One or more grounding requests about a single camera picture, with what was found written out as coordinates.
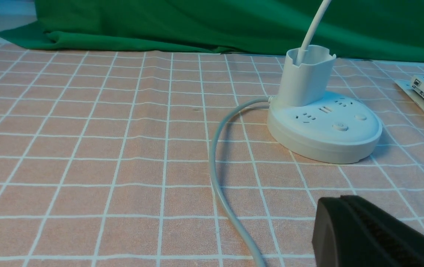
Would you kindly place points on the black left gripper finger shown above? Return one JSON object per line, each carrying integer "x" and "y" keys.
{"x": 350, "y": 231}

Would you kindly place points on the white desk lamp base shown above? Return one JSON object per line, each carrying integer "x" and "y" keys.
{"x": 313, "y": 122}

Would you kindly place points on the green cloth backdrop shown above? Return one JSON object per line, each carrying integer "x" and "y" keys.
{"x": 362, "y": 29}

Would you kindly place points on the pink checked tablecloth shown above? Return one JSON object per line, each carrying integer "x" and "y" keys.
{"x": 104, "y": 159}

